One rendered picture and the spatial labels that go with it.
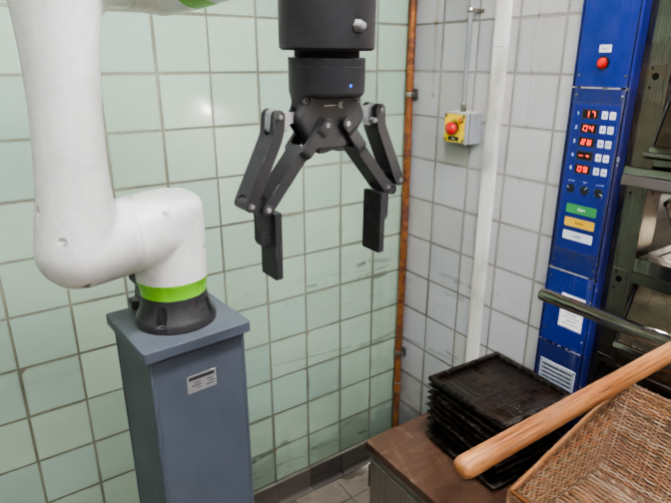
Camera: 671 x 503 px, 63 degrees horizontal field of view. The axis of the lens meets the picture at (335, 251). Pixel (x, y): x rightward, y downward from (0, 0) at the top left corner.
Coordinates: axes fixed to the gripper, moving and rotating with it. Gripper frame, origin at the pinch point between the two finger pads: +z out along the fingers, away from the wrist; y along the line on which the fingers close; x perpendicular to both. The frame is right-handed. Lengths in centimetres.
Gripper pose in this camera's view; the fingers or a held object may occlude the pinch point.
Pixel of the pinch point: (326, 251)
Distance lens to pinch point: 60.2
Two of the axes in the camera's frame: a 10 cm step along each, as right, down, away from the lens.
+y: -8.0, 2.0, -5.7
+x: 6.0, 2.9, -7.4
